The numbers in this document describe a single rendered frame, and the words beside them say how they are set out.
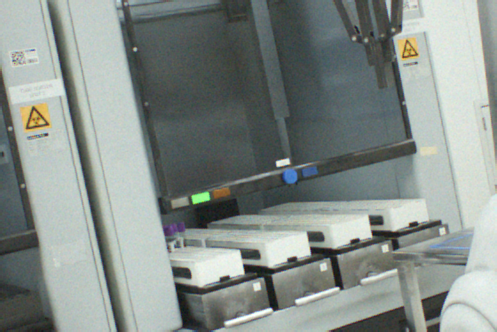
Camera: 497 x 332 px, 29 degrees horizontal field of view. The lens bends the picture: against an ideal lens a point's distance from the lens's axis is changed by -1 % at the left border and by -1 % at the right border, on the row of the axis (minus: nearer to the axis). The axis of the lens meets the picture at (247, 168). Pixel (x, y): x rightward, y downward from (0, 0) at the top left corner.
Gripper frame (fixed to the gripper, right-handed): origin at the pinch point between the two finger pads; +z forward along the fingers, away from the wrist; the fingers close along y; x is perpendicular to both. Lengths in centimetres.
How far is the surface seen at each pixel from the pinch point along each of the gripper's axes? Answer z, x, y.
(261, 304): 40, 25, -41
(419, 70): 2, 74, -16
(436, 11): -19, 220, -46
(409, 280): 39, 29, -12
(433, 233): 36, 60, -15
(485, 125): 26, 228, -38
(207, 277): 33, 20, -49
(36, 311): 31, -3, -71
